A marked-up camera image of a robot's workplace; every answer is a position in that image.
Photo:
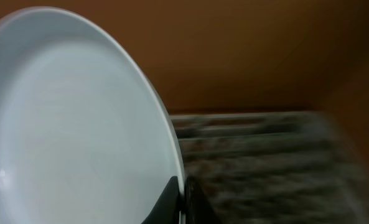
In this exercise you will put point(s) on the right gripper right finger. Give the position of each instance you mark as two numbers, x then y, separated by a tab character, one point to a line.
198	209

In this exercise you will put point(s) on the light blue plate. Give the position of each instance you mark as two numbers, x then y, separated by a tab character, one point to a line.
84	137

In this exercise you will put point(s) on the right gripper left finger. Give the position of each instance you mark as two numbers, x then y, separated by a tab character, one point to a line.
167	208

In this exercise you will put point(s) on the grey dishwasher rack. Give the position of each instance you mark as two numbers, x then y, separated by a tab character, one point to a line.
283	167

